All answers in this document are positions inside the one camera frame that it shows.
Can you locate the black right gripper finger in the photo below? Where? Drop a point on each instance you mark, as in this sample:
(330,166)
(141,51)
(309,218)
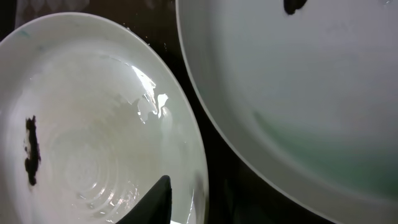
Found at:
(155,207)

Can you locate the white plate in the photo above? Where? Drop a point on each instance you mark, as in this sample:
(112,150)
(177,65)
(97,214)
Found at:
(91,119)
(305,93)

